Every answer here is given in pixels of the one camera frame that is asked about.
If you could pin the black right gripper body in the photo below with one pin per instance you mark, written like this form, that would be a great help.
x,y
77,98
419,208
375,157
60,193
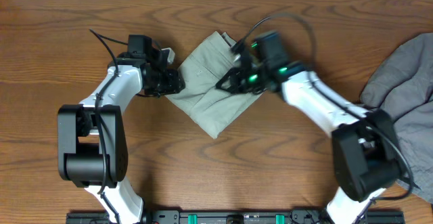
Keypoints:
x,y
253,79

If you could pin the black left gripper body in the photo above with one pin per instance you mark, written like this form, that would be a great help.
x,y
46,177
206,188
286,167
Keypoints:
x,y
163,82

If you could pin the khaki green shorts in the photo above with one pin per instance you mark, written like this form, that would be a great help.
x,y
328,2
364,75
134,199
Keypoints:
x,y
210,108

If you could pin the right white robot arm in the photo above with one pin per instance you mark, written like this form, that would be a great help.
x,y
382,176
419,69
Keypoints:
x,y
366,156

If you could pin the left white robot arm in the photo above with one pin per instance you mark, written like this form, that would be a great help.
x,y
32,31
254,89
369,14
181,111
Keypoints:
x,y
92,148

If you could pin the grey garment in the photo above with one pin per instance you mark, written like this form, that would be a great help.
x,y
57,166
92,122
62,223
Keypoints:
x,y
402,87

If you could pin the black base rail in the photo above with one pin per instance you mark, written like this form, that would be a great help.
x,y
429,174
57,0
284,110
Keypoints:
x,y
298,216

